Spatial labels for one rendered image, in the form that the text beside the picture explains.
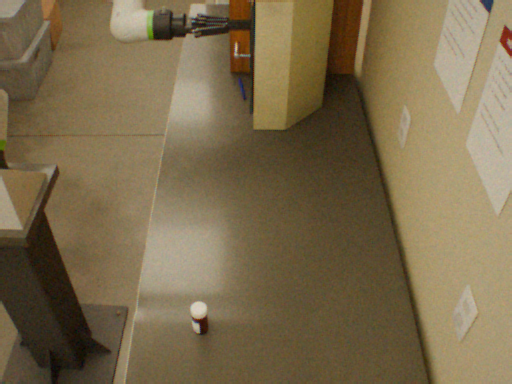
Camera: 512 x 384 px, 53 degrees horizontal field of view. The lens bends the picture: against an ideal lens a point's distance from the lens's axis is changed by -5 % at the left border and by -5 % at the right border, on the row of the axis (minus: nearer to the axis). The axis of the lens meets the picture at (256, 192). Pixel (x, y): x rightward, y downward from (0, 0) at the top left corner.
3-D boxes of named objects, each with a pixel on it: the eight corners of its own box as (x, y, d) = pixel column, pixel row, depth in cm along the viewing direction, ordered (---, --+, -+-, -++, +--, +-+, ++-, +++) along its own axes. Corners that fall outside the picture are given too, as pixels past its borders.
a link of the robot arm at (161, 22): (158, 34, 169) (154, 48, 163) (155, 0, 161) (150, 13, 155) (177, 34, 169) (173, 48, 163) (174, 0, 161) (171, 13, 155)
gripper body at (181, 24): (170, 20, 157) (201, 20, 157) (174, 8, 163) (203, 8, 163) (172, 42, 162) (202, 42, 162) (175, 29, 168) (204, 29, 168)
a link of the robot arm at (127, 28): (113, 49, 167) (104, 35, 156) (115, 13, 168) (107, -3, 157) (156, 48, 167) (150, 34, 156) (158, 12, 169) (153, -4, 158)
